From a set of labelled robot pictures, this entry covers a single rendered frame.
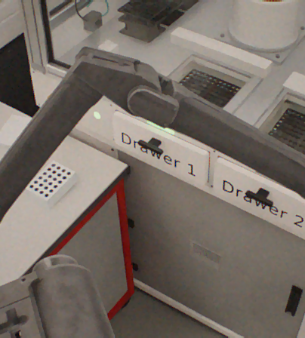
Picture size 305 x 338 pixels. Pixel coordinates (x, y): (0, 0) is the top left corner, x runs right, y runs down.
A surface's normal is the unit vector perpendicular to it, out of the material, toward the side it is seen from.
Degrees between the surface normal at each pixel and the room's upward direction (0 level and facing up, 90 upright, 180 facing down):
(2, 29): 90
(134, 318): 0
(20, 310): 13
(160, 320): 0
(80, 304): 25
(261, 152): 70
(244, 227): 90
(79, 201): 0
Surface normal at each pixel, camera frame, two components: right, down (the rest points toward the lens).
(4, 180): 0.03, 0.44
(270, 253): -0.57, 0.61
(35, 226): -0.03, -0.69
